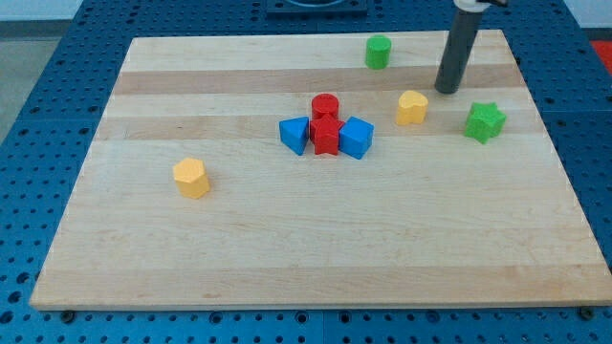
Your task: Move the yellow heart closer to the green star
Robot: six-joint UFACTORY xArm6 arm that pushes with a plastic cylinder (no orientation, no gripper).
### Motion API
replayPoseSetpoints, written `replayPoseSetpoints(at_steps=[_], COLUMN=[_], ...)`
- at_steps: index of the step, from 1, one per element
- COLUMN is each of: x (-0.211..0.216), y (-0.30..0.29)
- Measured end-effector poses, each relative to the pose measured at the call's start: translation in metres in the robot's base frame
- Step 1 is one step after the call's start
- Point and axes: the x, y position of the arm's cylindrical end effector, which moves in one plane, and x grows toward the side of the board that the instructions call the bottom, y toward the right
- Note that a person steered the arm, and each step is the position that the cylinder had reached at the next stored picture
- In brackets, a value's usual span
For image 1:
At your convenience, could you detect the green cylinder block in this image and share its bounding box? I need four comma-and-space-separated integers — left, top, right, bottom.
365, 34, 392, 70

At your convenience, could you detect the green star block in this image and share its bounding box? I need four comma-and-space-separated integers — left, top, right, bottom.
464, 102, 507, 144

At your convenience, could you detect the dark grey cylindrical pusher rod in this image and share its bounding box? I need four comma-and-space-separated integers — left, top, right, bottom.
434, 9, 483, 95

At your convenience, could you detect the blue triangle block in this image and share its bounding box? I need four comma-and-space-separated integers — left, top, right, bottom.
278, 117, 310, 156

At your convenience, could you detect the blue cube block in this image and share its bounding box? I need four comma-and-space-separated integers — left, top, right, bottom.
339, 117, 374, 160

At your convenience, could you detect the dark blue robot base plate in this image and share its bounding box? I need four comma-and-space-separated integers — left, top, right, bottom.
266, 0, 368, 16

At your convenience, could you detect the red star block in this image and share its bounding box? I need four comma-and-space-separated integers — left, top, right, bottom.
310, 115, 344, 155

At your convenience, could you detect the red cylinder block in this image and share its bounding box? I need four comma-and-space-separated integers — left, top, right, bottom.
311, 93, 339, 119

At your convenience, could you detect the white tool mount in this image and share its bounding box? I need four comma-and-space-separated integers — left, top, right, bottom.
453, 0, 508, 12

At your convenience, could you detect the wooden board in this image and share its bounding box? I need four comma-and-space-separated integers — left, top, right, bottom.
30, 30, 611, 311

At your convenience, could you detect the yellow heart block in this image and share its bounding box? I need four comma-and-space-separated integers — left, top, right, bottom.
395, 90, 428, 126

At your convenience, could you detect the yellow hexagon block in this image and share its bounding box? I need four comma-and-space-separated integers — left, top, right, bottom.
172, 158, 210, 199

